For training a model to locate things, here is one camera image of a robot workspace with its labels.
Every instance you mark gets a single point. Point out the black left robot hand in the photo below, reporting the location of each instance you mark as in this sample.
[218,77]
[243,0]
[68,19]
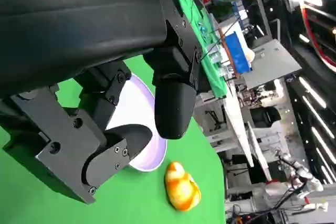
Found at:
[78,24]

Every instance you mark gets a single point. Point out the lilac plate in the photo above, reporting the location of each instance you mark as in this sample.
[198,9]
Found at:
[136,103]

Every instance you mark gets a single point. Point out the green fabric strip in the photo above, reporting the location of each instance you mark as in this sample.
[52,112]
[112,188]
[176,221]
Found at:
[207,37]

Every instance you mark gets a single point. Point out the blue box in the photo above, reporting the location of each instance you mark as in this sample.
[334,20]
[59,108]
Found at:
[237,53]

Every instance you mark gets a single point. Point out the white paper cup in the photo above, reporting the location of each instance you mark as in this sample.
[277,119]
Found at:
[250,55]

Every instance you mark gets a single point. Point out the green table cloth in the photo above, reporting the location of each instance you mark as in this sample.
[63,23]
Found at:
[131,203]

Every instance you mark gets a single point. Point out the white workshop desk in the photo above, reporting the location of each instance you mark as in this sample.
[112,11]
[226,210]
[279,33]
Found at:
[237,129]

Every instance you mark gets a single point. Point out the large orange white bread roll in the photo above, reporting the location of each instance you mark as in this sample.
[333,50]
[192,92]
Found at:
[181,190]

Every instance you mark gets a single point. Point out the grey flat panel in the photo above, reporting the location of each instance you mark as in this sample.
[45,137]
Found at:
[273,64]

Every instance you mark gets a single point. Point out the black office chair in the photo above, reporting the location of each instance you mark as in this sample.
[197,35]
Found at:
[265,117]

